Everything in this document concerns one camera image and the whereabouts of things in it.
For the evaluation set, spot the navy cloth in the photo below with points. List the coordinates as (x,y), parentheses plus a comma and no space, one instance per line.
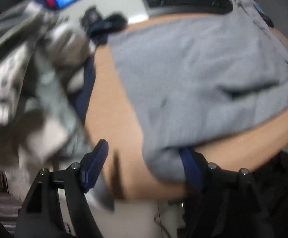
(87,84)

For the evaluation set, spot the black white printed cloth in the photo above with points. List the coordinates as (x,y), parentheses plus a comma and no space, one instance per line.
(0,94)

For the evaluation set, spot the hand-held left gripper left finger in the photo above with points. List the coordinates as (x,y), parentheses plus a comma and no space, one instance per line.
(96,162)

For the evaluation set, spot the black and blue device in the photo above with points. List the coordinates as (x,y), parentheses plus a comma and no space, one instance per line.
(104,24)

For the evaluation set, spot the grey green cloth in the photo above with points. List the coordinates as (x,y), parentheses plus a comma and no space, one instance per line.
(54,114)

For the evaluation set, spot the grey garment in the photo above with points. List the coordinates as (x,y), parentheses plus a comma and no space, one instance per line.
(196,79)

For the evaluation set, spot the black computer keyboard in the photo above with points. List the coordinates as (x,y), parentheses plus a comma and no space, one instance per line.
(186,0)

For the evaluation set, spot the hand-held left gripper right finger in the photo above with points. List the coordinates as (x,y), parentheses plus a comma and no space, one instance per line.
(190,168)

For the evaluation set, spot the picture mouse pad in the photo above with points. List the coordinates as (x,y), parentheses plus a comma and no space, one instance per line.
(259,8)

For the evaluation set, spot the person's black clothing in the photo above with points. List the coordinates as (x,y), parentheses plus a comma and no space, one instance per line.
(282,193)

